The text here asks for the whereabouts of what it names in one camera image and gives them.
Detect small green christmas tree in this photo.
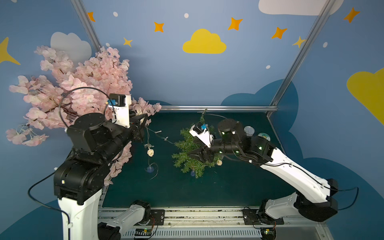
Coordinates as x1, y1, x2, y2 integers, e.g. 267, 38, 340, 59
172, 128, 224, 179

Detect string lights with rattan balls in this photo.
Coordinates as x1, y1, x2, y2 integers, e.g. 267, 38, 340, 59
145, 115, 224, 179

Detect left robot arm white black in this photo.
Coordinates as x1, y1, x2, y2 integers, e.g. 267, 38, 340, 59
54, 113, 151, 240

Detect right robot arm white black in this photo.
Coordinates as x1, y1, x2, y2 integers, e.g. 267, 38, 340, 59
188, 119, 339, 225

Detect pink cherry blossom tree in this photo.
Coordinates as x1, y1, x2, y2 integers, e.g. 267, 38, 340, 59
5, 44, 162, 187

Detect silver tin can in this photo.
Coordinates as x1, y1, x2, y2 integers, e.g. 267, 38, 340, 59
244, 126, 255, 137

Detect yellow green tin can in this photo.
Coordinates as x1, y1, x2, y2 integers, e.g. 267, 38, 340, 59
258, 133, 271, 141

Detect right small circuit board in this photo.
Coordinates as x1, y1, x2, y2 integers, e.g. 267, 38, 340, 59
260, 228, 277, 240

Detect small circuit board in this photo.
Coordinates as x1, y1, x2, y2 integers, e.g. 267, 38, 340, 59
260, 228, 277, 240
133, 229, 153, 239

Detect left small circuit board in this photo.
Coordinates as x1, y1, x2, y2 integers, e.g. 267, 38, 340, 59
133, 229, 153, 239

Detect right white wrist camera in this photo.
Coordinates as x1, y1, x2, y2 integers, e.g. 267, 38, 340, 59
189, 122, 214, 148

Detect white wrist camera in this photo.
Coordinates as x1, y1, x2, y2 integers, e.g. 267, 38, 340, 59
189, 122, 214, 148
108, 94, 132, 129

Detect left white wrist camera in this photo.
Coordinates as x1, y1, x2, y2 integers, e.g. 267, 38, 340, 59
108, 94, 132, 129

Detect horizontal aluminium frame rail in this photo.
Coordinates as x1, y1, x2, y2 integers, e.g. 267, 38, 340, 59
161, 106, 278, 113

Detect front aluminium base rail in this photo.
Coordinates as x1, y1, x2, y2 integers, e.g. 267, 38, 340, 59
97, 206, 334, 240

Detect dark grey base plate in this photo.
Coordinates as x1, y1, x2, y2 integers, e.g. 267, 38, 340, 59
148, 209, 165, 226

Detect right aluminium frame post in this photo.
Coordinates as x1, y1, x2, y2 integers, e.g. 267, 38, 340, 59
266, 0, 336, 119

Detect aluminium frame post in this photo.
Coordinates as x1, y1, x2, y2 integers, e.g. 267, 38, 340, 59
71, 0, 102, 52
266, 0, 336, 119

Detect left aluminium frame post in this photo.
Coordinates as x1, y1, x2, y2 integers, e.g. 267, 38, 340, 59
71, 0, 102, 52

